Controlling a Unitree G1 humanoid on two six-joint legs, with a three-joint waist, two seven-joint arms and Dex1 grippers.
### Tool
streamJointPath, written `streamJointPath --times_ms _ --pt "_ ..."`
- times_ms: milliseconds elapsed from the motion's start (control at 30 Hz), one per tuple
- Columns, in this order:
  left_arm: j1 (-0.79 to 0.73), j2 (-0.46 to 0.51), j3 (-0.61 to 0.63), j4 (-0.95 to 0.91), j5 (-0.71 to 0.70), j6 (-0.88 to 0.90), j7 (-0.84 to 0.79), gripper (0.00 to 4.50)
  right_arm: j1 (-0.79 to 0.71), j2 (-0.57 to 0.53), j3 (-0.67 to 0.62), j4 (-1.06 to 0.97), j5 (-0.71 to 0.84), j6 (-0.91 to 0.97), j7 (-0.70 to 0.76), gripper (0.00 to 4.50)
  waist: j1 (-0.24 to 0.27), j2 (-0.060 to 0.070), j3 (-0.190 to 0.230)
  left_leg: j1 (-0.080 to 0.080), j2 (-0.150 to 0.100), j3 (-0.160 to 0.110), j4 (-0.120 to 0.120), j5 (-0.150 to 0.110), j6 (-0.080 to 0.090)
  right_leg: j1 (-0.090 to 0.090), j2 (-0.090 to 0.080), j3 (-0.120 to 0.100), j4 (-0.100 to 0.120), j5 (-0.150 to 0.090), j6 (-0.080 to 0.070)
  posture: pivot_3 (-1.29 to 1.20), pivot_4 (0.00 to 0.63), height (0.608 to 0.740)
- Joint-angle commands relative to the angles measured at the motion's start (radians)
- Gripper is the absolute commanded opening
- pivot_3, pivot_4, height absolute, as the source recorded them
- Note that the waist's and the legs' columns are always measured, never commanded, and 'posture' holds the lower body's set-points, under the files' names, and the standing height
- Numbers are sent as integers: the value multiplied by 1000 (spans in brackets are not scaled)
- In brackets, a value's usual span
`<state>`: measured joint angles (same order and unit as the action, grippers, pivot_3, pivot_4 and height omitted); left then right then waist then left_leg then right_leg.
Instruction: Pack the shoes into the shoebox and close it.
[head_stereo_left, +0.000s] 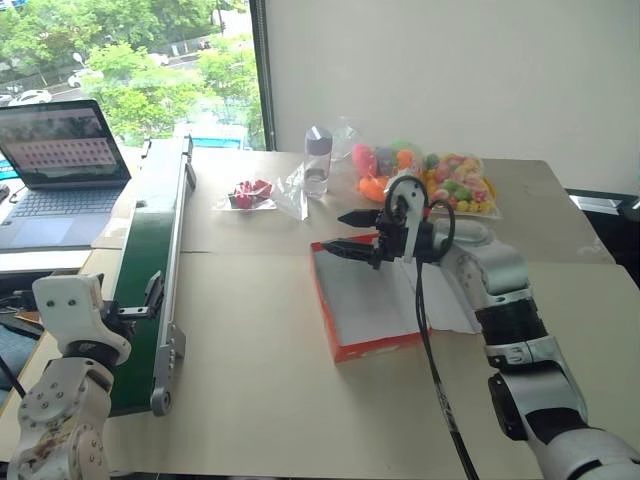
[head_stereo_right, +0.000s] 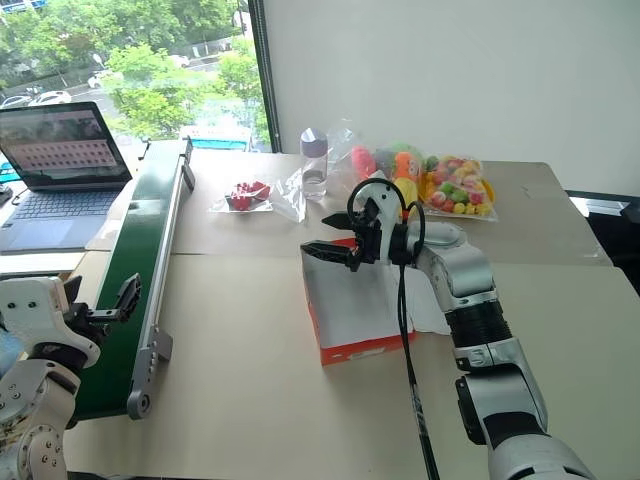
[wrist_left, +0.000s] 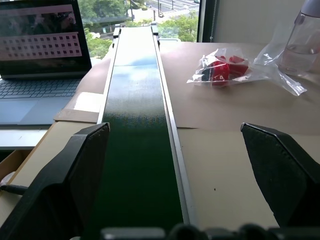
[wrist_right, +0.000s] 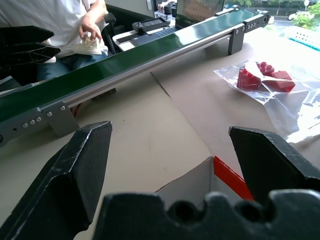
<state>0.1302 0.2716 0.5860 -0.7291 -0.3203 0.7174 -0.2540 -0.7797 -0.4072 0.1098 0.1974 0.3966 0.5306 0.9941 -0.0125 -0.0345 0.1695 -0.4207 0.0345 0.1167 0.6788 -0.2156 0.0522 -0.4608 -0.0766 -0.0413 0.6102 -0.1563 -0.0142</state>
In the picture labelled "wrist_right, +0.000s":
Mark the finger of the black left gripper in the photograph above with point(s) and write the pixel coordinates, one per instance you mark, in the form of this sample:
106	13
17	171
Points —
27	53
22	33

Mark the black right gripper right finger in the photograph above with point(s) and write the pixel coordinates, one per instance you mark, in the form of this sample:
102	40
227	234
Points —
272	165

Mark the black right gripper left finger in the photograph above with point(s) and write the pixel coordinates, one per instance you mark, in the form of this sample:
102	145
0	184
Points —
72	180

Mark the white canvas sneaker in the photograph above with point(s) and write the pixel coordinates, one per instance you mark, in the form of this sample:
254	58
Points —
87	47

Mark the green conveyor belt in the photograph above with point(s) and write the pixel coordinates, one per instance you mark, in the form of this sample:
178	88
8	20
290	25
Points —
150	48

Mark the person's bare hand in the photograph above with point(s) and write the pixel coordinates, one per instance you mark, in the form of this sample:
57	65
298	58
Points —
90	26

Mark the person in white shirt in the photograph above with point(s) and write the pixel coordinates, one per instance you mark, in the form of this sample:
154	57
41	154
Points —
45	12

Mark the clear plastic bag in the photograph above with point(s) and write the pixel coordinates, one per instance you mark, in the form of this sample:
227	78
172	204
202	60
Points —
285	107

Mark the flat red building brick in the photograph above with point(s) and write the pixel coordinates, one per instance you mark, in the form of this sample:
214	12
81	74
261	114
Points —
283	81

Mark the black chair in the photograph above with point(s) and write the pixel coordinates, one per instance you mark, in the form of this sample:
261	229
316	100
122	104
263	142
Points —
111	32

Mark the large red building brick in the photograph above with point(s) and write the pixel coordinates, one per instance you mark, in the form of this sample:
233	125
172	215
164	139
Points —
247	80

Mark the small red building brick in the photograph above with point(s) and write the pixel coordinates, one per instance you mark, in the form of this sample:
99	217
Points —
266	68

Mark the bag of red bricks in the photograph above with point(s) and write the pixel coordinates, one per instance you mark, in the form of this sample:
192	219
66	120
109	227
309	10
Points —
252	67

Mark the black handheld controller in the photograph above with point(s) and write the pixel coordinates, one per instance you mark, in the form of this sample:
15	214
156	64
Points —
150	23

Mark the white and blue plastic basket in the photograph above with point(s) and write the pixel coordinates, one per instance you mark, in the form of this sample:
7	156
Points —
303	37

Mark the black cups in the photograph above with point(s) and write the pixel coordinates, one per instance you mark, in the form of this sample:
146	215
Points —
169	8

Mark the black laptop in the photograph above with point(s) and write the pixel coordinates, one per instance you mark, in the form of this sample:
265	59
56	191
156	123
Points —
197	11

